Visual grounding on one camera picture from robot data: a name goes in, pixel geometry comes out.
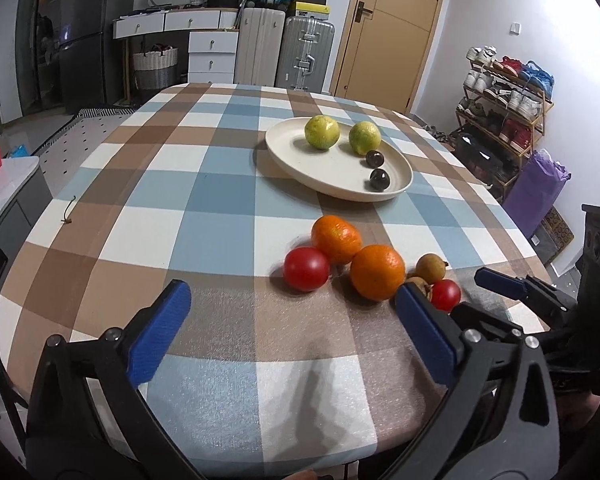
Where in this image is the silver aluminium suitcase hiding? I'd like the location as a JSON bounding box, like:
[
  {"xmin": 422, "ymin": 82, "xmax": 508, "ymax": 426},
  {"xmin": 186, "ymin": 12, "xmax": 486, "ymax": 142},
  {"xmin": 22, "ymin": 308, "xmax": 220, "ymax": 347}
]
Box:
[{"xmin": 275, "ymin": 16, "xmax": 335, "ymax": 93}]

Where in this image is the green guava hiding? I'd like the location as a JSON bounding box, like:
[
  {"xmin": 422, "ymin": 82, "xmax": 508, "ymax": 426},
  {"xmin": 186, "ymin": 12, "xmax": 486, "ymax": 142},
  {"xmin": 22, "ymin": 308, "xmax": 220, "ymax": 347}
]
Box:
[
  {"xmin": 304, "ymin": 115, "xmax": 340, "ymax": 151},
  {"xmin": 347, "ymin": 122, "xmax": 381, "ymax": 156}
]

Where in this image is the dark plum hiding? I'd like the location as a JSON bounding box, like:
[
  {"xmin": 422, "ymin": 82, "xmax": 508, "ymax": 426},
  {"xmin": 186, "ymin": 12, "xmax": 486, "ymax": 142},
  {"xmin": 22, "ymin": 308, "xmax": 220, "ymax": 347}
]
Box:
[
  {"xmin": 365, "ymin": 150, "xmax": 385, "ymax": 169},
  {"xmin": 369, "ymin": 168, "xmax": 391, "ymax": 192}
]

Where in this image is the white drawer desk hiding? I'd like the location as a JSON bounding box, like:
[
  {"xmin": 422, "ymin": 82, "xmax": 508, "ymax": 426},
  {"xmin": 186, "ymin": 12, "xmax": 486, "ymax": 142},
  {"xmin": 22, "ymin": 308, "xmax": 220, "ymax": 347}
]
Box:
[{"xmin": 113, "ymin": 8, "xmax": 239, "ymax": 84}]

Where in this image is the large red tomato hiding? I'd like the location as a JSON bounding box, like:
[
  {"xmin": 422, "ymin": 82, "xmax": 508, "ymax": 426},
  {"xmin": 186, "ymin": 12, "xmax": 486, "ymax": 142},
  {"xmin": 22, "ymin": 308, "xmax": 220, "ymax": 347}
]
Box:
[{"xmin": 283, "ymin": 247, "xmax": 330, "ymax": 292}]

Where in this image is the beige hard suitcase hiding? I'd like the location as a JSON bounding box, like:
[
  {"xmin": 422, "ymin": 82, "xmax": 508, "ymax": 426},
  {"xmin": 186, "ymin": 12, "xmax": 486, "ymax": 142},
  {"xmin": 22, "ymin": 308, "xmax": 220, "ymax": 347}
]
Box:
[{"xmin": 234, "ymin": 8, "xmax": 286, "ymax": 87}]

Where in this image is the right green guava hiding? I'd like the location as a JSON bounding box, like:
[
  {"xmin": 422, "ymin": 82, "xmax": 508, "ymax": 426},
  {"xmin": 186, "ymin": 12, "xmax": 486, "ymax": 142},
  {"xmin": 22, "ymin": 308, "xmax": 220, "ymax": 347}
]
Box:
[{"xmin": 347, "ymin": 122, "xmax": 381, "ymax": 156}]

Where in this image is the orange mandarin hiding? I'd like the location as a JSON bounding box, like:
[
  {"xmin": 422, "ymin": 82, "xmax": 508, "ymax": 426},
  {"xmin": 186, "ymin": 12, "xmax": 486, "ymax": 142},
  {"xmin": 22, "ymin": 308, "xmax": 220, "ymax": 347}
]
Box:
[
  {"xmin": 311, "ymin": 214, "xmax": 363, "ymax": 266},
  {"xmin": 349, "ymin": 245, "xmax": 406, "ymax": 302}
]

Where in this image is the small red tomato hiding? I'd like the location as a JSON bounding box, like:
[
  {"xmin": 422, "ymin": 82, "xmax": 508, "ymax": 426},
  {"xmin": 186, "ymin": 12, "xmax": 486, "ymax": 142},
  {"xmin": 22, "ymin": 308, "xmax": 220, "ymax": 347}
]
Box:
[{"xmin": 430, "ymin": 280, "xmax": 462, "ymax": 313}]

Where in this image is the lower dark plum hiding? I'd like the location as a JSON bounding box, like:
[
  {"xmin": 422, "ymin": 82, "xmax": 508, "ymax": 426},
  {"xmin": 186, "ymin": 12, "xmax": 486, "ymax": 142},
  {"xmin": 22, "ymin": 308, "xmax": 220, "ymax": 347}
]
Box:
[{"xmin": 369, "ymin": 168, "xmax": 391, "ymax": 192}]

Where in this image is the person's right hand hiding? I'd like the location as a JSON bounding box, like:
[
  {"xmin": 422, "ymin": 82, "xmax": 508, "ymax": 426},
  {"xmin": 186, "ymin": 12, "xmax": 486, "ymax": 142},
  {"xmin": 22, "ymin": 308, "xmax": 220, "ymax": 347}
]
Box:
[{"xmin": 557, "ymin": 391, "xmax": 600, "ymax": 461}]

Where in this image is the person's left hand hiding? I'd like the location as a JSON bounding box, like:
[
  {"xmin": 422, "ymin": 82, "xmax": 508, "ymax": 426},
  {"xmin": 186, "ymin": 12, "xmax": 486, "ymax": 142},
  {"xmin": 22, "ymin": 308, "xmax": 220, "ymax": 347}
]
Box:
[{"xmin": 283, "ymin": 469, "xmax": 318, "ymax": 480}]

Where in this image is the upper dark plum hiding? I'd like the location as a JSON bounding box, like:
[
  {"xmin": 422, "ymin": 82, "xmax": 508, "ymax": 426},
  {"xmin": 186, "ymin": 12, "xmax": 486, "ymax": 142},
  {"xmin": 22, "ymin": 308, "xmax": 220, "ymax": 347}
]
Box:
[{"xmin": 365, "ymin": 150, "xmax": 385, "ymax": 169}]

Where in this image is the left green guava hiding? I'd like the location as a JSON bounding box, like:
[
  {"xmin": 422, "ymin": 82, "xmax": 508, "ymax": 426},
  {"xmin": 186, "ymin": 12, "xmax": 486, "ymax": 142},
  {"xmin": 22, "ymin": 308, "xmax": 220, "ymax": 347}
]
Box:
[{"xmin": 304, "ymin": 115, "xmax": 340, "ymax": 151}]

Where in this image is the grey side cabinet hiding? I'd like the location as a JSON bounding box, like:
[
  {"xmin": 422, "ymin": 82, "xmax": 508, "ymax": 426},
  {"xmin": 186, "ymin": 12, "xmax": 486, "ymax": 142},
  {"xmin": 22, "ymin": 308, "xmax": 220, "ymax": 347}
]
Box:
[{"xmin": 0, "ymin": 155, "xmax": 54, "ymax": 391}]

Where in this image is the checkered tablecloth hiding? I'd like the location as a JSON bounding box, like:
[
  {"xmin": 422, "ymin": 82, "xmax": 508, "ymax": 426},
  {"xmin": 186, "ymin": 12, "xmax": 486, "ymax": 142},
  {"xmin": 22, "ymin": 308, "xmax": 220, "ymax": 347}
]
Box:
[{"xmin": 0, "ymin": 84, "xmax": 545, "ymax": 476}]

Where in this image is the tan wooden door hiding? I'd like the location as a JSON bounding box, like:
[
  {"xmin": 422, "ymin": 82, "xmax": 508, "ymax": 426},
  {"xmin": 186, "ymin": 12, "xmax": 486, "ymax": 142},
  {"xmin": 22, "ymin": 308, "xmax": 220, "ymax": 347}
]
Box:
[{"xmin": 332, "ymin": 0, "xmax": 441, "ymax": 112}]

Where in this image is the shoe rack with shoes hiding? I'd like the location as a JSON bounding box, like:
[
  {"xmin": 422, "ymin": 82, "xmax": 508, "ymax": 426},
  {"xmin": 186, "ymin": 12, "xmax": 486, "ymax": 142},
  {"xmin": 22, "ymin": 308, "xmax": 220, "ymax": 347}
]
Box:
[{"xmin": 455, "ymin": 46, "xmax": 555, "ymax": 203}]

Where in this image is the brown longan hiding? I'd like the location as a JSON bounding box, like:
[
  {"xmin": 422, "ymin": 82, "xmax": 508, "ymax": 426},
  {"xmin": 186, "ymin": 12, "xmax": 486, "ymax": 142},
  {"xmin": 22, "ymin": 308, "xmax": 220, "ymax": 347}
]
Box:
[
  {"xmin": 415, "ymin": 254, "xmax": 449, "ymax": 284},
  {"xmin": 405, "ymin": 275, "xmax": 432, "ymax": 300}
]

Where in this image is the woven laundry basket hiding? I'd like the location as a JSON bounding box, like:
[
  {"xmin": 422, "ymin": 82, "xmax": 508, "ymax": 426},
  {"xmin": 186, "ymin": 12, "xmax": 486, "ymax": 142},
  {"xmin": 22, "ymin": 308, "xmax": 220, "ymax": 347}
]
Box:
[{"xmin": 132, "ymin": 44, "xmax": 178, "ymax": 96}]

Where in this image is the black refrigerator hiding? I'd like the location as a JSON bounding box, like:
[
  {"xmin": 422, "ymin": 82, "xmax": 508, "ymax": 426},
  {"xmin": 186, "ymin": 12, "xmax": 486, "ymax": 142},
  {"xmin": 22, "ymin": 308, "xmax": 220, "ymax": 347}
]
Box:
[{"xmin": 15, "ymin": 0, "xmax": 134, "ymax": 115}]

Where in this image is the cream round plate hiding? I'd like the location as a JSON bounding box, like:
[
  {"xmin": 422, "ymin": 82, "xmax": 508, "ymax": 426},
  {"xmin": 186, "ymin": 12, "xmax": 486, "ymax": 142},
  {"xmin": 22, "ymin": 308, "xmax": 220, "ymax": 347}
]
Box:
[{"xmin": 265, "ymin": 117, "xmax": 414, "ymax": 203}]

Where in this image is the purple paper bag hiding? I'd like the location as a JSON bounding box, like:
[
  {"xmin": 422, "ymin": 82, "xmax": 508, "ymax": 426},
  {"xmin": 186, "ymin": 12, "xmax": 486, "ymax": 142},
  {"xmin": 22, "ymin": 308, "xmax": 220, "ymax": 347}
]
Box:
[{"xmin": 503, "ymin": 148, "xmax": 571, "ymax": 238}]

